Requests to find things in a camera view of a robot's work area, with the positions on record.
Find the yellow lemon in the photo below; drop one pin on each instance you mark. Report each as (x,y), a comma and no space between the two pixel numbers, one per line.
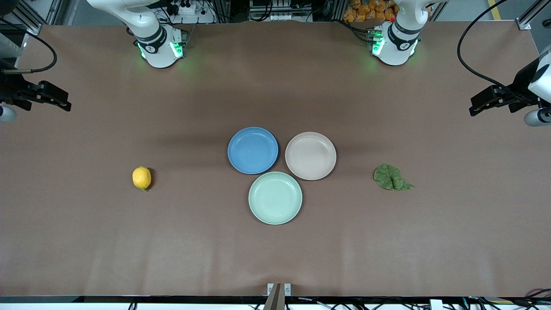
(142,178)

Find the green lettuce leaf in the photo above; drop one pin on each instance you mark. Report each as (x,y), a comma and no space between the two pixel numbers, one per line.
(387,176)

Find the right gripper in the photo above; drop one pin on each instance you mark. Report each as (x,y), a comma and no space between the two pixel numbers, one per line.
(9,89)

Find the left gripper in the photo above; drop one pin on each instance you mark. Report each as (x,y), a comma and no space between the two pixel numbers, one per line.
(521,85)

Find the light green round plate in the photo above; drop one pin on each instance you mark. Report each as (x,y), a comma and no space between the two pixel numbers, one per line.
(275,198)

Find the aluminium frame profile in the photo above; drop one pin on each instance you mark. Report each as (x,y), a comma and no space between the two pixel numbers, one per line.
(26,21)
(531,15)

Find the brown table cover mat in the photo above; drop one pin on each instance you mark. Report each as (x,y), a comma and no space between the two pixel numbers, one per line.
(129,215)

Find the blue round plate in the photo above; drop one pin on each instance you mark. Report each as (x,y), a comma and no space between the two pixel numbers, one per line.
(253,150)

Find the metal table edge bracket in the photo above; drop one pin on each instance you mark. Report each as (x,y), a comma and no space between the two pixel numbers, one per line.
(279,297)

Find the beige round plate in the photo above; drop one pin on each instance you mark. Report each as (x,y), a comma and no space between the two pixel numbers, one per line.
(311,156)

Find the bag of orange items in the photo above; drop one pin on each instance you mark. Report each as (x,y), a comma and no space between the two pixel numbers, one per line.
(366,10)

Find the white power strip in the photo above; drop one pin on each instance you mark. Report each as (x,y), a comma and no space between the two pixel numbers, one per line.
(193,13)

